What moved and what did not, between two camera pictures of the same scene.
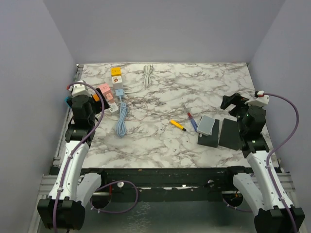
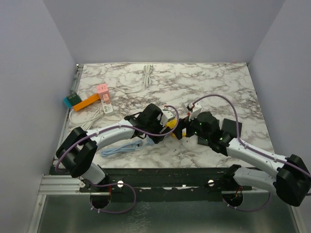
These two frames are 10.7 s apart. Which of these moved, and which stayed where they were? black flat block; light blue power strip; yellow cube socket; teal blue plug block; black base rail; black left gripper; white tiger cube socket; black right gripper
Moved: white tiger cube socket; light blue power strip; black right gripper; black left gripper; yellow cube socket
Stayed: teal blue plug block; black flat block; black base rail
